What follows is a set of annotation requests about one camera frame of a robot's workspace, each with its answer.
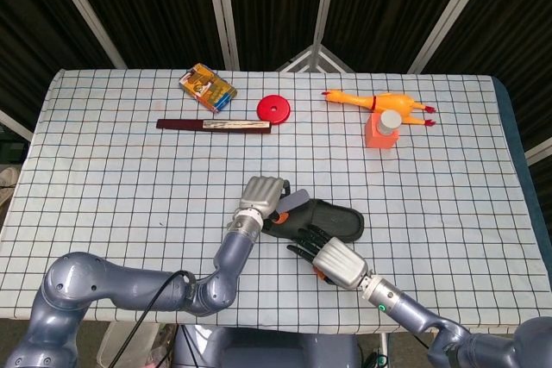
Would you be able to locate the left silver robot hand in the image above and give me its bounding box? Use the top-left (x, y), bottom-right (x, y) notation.
top-left (238, 176), bottom-right (298, 226)

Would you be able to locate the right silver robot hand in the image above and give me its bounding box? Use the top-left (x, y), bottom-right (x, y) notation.
top-left (286, 225), bottom-right (372, 291)

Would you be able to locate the grey cleaning brush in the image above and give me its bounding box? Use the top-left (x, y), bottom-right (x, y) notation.
top-left (276, 189), bottom-right (310, 215)

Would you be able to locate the black slipper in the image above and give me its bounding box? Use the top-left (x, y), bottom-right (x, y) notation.
top-left (260, 197), bottom-right (367, 245)

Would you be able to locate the red round disc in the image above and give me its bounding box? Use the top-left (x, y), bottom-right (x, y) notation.
top-left (256, 94), bottom-right (292, 124)

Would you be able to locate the dark red flat ruler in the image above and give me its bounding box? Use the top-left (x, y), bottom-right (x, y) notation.
top-left (155, 118), bottom-right (273, 135)

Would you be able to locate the grey robot torso base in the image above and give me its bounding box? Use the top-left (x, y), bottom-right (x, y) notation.
top-left (172, 324), bottom-right (361, 368)

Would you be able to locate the colourful printed card box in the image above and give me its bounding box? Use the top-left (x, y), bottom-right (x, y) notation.
top-left (179, 62), bottom-right (239, 115)

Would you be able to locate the orange bottle with white cap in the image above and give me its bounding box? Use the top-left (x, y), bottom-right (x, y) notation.
top-left (364, 111), bottom-right (401, 150)

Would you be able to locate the white black-checked tablecloth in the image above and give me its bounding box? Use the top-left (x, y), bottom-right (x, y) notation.
top-left (0, 68), bottom-right (547, 335)

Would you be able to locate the yellow rubber chicken toy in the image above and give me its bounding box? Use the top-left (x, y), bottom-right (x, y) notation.
top-left (320, 89), bottom-right (437, 128)

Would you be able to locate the white partition foot frame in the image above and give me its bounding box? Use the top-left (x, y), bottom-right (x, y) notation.
top-left (275, 43), bottom-right (355, 73)

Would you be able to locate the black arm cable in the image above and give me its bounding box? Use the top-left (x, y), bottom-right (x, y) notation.
top-left (114, 270), bottom-right (196, 368)

